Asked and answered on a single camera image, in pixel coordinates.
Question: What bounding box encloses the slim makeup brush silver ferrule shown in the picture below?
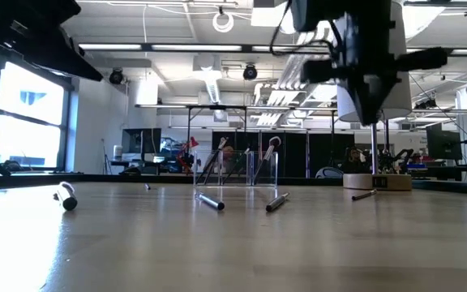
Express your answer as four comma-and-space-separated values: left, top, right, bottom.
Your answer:
195, 191, 225, 212
264, 191, 290, 213

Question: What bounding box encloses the thin dark makeup brush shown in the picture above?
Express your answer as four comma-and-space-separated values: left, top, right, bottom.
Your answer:
350, 188, 379, 202

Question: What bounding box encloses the dark office desk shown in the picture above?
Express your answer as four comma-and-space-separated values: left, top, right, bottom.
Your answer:
407, 164, 467, 183
109, 160, 162, 176

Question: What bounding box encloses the black round ceiling spotlight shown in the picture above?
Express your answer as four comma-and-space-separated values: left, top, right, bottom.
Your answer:
242, 63, 259, 81
108, 67, 125, 85

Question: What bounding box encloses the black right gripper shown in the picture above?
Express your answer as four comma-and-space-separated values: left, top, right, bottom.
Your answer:
300, 11, 448, 125

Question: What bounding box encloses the red angular object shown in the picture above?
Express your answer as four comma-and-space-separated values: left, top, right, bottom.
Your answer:
178, 136, 200, 174

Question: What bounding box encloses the person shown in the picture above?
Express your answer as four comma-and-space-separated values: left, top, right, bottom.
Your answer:
345, 145, 371, 175

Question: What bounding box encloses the thick black white makeup brush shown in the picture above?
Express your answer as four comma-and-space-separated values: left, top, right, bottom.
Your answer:
53, 181, 79, 212

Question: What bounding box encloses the pale-headed makeup brush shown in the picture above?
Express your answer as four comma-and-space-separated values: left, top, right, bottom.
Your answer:
203, 136, 229, 187

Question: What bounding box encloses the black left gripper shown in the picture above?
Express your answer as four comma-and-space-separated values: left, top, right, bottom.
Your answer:
0, 18, 104, 82

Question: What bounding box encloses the black aluminium table frame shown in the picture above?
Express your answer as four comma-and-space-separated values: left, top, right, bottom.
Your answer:
0, 172, 467, 196

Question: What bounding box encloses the white ceiling pipe bundle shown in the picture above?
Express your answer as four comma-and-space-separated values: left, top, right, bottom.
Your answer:
253, 28, 336, 127

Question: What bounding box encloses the black arched frame handle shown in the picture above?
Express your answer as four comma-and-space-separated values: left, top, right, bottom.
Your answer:
315, 165, 345, 180

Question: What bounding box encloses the clear acrylic brush organizer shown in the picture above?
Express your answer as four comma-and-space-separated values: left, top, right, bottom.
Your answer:
192, 149, 279, 187

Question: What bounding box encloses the white shade table lamp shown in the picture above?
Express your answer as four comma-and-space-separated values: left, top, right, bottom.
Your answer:
336, 0, 413, 191

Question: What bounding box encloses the large bright window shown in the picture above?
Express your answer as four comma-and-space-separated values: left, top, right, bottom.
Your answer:
0, 60, 71, 171

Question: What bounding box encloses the black metal rig frame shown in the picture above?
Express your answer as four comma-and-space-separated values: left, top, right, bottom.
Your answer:
135, 103, 340, 179

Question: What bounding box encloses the black computer monitor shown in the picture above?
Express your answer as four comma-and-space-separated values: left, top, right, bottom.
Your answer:
426, 123, 464, 161
122, 127, 162, 163

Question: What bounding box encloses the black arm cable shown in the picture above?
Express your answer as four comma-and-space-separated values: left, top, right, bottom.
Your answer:
268, 0, 340, 57

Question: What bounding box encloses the white ventilation duct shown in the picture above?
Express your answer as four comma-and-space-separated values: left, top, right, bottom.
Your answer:
192, 54, 223, 105

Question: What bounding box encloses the white coiled ceiling cable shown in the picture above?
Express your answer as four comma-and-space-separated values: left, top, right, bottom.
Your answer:
212, 11, 235, 34

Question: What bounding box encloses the long ceiling light strip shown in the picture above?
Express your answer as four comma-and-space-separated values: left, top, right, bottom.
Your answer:
78, 42, 334, 54

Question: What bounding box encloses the black curtain partition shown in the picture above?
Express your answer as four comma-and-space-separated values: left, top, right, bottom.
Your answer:
211, 130, 356, 178

